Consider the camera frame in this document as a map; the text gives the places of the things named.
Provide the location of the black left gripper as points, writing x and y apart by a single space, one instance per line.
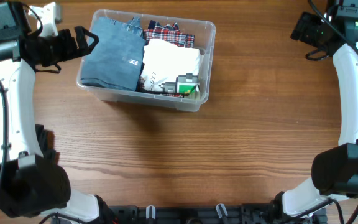
73 50

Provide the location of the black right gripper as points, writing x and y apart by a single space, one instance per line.
305 28

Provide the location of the blue denim jeans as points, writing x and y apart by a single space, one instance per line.
116 61

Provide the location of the red navy plaid shirt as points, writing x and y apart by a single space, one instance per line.
173 35

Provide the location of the white printed t-shirt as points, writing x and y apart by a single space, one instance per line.
170 69

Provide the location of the black garment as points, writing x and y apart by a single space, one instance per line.
44 138

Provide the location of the cream cloth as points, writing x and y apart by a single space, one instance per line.
195 95

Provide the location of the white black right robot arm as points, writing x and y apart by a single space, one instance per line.
334 173

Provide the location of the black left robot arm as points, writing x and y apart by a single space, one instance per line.
31 182

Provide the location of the clear plastic storage bin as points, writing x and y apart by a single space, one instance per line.
204 32

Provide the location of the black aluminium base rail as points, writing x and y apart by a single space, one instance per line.
243 214

